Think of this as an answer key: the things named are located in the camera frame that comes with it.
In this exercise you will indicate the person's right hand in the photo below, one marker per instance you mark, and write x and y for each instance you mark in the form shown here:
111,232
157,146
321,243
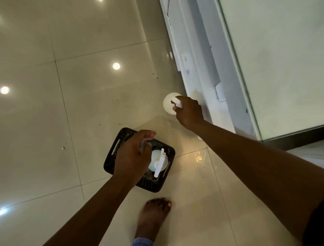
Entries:
189,112

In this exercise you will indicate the person's left hand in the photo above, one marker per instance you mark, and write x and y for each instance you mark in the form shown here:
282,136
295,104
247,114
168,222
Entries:
130,162

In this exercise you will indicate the person's right fingers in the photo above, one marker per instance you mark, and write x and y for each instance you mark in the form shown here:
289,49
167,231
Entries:
177,107

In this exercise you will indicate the person's left fingers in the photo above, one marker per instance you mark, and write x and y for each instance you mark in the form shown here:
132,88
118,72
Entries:
145,136

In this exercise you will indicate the white spray bottle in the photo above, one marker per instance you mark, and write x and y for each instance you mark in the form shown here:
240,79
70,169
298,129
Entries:
158,162
168,102

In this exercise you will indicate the black plastic basket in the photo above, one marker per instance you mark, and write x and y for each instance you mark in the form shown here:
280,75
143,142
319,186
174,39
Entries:
114,157

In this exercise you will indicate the person's left forearm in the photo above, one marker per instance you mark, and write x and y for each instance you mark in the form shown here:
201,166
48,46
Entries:
96,215

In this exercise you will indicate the person's right forearm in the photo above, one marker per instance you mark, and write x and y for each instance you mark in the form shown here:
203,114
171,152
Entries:
253,167

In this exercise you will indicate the person's bare foot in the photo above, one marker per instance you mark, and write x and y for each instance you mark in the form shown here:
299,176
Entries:
153,215

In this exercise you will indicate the blue jeans leg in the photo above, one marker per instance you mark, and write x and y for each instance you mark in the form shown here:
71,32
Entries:
142,242

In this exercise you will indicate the frosted glass door panel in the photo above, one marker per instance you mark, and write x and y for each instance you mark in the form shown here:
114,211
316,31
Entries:
278,63

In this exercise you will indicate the black shirt sleeve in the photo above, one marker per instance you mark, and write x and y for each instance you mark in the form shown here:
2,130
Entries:
315,225

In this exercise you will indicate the white door frame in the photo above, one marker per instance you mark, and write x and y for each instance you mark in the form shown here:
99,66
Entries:
202,63

